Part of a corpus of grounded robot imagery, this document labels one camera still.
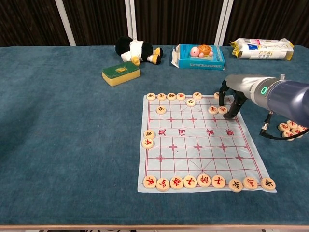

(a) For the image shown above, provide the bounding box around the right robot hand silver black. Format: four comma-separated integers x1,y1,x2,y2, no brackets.
218,74,255,120

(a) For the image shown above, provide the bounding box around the white yellow snack package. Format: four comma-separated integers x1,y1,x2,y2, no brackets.
229,38,295,61

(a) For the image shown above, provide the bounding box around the pink orange turtle toy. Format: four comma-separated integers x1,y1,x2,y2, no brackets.
190,44,214,58

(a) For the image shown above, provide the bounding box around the blue cardboard box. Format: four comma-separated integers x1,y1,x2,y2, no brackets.
171,43,226,71

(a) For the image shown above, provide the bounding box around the plastic Chinese chess board sheet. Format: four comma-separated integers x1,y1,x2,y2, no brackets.
137,93,278,193

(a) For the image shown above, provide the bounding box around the black white penguin plush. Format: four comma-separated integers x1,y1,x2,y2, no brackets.
114,36,164,66

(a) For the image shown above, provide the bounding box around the green yellow sponge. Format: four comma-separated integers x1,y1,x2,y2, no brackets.
101,61,141,87

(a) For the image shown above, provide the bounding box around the black arm cable with plug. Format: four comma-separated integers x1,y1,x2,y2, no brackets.
259,111,309,141

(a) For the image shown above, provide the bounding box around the dark divider panel white frame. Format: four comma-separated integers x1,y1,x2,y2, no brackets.
214,0,309,46
55,0,132,46
125,0,234,46
0,0,77,47

